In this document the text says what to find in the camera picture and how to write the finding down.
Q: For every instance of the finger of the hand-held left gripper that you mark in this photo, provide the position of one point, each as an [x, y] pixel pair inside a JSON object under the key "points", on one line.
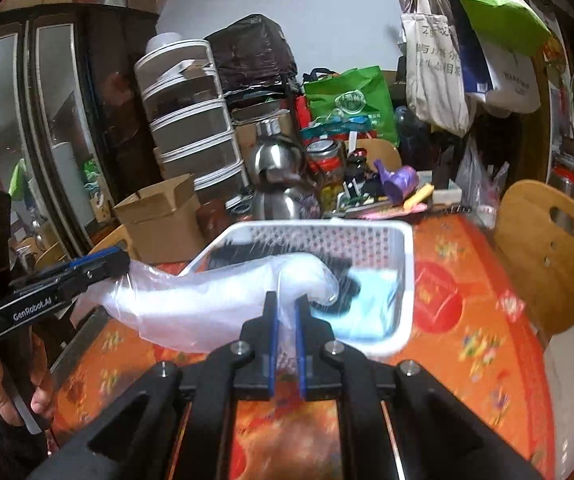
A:
{"points": [[99, 256], [112, 266]]}

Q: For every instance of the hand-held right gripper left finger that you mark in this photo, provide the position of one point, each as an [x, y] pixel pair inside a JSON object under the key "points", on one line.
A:
{"points": [[273, 345]]}

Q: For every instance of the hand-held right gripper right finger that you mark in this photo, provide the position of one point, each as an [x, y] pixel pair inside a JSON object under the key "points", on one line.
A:
{"points": [[301, 345]]}

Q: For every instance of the grey knit sock orange trim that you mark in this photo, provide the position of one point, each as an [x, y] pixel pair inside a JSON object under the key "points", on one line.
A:
{"points": [[349, 287]]}

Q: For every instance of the light blue packet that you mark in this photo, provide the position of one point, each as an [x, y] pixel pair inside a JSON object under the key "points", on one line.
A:
{"points": [[372, 310]]}

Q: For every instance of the clear plastic packaging bag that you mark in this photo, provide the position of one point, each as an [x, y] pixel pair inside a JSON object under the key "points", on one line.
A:
{"points": [[192, 305]]}

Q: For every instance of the white perforated plastic basket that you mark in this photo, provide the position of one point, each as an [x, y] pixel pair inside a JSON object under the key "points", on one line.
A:
{"points": [[402, 285]]}

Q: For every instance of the person's left forearm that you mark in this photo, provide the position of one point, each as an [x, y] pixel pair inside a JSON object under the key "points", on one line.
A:
{"points": [[2, 452]]}

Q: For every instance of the person's left hand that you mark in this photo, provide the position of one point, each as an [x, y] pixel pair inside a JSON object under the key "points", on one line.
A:
{"points": [[4, 400]]}

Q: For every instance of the open cardboard box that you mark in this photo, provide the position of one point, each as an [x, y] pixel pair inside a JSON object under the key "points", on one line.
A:
{"points": [[162, 230]]}

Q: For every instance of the brown mug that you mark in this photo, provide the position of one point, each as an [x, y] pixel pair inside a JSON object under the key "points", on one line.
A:
{"points": [[214, 220]]}

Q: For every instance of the stainless steel kettle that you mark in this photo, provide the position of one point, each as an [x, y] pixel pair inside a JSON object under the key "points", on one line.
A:
{"points": [[282, 202], [277, 155]]}

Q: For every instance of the dark wooden glass cabinet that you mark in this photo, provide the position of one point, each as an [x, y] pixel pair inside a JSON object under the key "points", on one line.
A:
{"points": [[107, 110]]}

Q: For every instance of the plastic drawer unit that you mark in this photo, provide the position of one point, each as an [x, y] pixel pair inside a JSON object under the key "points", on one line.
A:
{"points": [[192, 130]]}

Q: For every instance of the red floral tablecloth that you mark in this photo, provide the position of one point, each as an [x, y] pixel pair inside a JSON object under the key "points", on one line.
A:
{"points": [[467, 310]]}

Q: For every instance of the dark sauce bottle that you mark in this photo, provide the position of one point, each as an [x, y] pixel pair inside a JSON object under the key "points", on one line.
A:
{"points": [[357, 172]]}

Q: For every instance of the glass jar red contents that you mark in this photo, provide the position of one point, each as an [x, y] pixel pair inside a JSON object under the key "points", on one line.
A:
{"points": [[327, 165]]}

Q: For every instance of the purple plastic object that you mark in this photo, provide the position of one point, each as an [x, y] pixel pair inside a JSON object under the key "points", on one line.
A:
{"points": [[397, 180]]}

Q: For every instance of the white plastic bowl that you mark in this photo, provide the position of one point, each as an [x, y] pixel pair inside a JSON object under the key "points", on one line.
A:
{"points": [[164, 42]]}

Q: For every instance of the dark water bottle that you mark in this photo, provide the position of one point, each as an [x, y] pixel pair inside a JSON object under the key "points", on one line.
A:
{"points": [[412, 140]]}

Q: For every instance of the crinkled plastic bag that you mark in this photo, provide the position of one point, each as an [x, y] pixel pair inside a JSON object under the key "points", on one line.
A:
{"points": [[477, 180]]}

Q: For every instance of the green shopping bag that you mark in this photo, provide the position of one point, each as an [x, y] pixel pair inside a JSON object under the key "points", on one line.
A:
{"points": [[357, 100]]}

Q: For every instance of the black plastic-wrapped box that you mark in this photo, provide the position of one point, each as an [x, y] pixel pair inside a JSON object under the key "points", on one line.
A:
{"points": [[252, 55]]}

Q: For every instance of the beige canvas tote bag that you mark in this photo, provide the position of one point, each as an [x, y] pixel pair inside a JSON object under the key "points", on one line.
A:
{"points": [[432, 75]]}

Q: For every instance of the white and blue bag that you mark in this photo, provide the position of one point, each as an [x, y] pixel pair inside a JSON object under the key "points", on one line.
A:
{"points": [[512, 80]]}

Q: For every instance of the hanging green bag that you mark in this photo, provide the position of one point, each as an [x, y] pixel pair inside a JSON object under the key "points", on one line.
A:
{"points": [[497, 10]]}

